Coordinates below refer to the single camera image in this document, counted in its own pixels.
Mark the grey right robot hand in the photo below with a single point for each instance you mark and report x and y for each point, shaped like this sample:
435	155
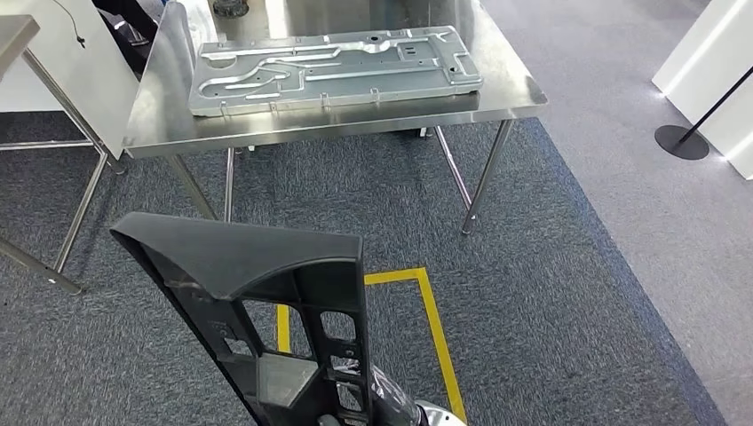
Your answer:
391	400

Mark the black plastic frame part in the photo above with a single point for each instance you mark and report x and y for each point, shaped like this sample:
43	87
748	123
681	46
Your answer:
235	253

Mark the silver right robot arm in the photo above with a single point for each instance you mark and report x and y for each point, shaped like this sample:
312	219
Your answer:
441	417

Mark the stainless steel workbench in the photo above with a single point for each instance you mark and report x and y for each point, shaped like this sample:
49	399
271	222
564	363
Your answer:
506	88

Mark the stamped grey metal plate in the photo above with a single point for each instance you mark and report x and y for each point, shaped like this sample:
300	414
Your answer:
353	82

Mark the white partition panel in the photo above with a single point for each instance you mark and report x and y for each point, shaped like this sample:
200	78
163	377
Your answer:
706	59
76	76

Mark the person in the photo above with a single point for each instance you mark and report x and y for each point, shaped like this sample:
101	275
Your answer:
126	17

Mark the stainless steel table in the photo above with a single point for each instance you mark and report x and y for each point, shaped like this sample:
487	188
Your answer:
15	35

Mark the black stanchion post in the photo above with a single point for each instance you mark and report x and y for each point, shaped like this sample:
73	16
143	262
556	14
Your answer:
682	144

